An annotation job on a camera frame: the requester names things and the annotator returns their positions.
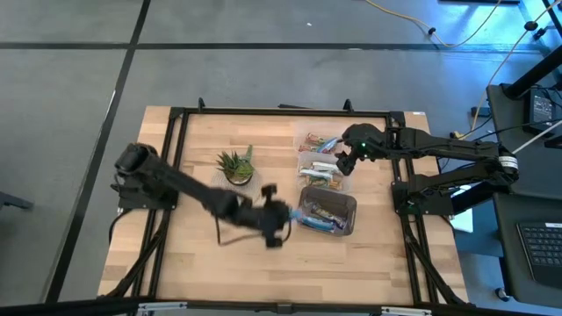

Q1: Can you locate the black laptop desk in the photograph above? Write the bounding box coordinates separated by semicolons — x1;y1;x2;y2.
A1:
491;192;562;308

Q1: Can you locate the potted succulent plant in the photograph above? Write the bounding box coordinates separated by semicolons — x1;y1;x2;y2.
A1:
215;144;256;187

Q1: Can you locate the green orange granola bar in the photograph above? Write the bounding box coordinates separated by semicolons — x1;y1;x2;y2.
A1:
305;175;344;191

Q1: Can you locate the pale yellow cable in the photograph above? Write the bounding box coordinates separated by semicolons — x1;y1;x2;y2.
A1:
470;0;562;133

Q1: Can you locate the black power adapter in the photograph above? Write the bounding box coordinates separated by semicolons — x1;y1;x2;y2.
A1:
523;87;562;136

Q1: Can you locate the black side desk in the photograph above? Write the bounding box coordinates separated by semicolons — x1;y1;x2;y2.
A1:
486;83;562;194

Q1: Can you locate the black stand leg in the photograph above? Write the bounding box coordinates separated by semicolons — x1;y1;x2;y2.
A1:
502;54;562;100
450;183;500;216

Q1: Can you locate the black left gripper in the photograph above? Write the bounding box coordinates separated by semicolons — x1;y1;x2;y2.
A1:
245;183;298;249

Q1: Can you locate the grey chair leg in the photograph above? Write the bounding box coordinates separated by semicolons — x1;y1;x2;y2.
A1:
0;190;35;212

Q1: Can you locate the purple granola bar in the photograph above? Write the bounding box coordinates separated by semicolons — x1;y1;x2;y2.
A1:
310;203;348;230

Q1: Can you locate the yellow floor cable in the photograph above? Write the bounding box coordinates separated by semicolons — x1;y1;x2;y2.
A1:
363;0;504;48

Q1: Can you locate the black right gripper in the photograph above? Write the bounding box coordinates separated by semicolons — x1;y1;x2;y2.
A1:
335;138;370;176

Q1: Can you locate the black metal table frame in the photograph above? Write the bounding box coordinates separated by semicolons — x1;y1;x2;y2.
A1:
98;97;469;308

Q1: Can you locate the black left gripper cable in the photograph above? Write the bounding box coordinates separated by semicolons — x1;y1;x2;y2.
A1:
216;214;293;248

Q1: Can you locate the black horizontal beam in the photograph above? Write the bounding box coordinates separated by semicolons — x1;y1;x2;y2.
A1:
0;296;562;316

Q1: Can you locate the dark grey plastic bin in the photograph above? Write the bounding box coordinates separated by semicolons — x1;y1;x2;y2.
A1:
296;185;358;237

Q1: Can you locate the white cable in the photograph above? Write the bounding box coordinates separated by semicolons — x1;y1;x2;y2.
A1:
511;130;562;155

